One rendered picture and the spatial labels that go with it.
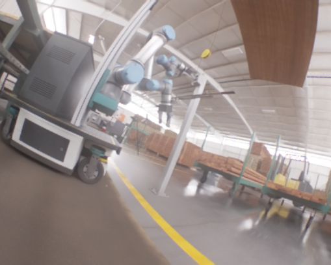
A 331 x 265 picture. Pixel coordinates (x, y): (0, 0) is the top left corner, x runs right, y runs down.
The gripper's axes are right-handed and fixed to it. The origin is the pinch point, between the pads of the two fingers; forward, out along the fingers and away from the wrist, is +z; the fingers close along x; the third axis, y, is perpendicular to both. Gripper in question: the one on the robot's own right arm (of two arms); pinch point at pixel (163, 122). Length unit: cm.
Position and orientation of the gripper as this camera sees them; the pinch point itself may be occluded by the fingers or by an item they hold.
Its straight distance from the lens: 107.8
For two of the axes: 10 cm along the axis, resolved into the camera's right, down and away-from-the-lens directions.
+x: 4.5, 2.2, -8.7
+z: -0.8, 9.8, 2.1
